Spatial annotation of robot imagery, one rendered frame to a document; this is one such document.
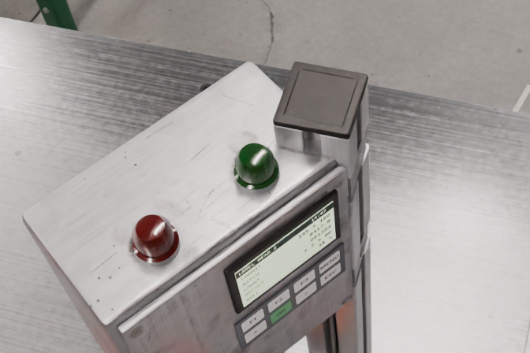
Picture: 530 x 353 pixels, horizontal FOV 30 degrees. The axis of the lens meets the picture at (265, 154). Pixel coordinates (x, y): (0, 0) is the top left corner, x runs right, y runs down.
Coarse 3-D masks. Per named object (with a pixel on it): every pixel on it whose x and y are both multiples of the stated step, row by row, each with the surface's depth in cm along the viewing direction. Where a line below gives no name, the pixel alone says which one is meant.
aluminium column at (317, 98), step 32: (288, 96) 56; (320, 96) 56; (352, 96) 56; (288, 128) 56; (320, 128) 55; (352, 128) 55; (352, 160) 57; (352, 224) 63; (352, 256) 66; (352, 320) 76; (320, 352) 83; (352, 352) 81
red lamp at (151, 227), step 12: (144, 216) 53; (156, 216) 53; (144, 228) 53; (156, 228) 53; (168, 228) 53; (132, 240) 54; (144, 240) 53; (156, 240) 53; (168, 240) 53; (180, 240) 55; (144, 252) 53; (156, 252) 53; (168, 252) 54; (144, 264) 54; (156, 264) 54
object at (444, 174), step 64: (0, 64) 148; (64, 64) 147; (128, 64) 146; (192, 64) 144; (256, 64) 143; (0, 128) 141; (64, 128) 140; (128, 128) 139; (384, 128) 135; (448, 128) 134; (512, 128) 133; (0, 192) 135; (384, 192) 130; (448, 192) 129; (512, 192) 128; (0, 256) 130; (384, 256) 125; (448, 256) 124; (512, 256) 123; (0, 320) 125; (64, 320) 124; (384, 320) 120; (448, 320) 119; (512, 320) 118
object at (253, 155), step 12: (252, 144) 55; (240, 156) 55; (252, 156) 55; (264, 156) 55; (240, 168) 55; (252, 168) 54; (264, 168) 55; (276, 168) 56; (240, 180) 56; (252, 180) 55; (264, 180) 55; (276, 180) 56; (252, 192) 56; (264, 192) 56
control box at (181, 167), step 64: (192, 128) 59; (256, 128) 58; (64, 192) 57; (128, 192) 57; (192, 192) 56; (320, 192) 57; (64, 256) 55; (128, 256) 54; (192, 256) 54; (320, 256) 63; (128, 320) 53; (192, 320) 57; (320, 320) 70
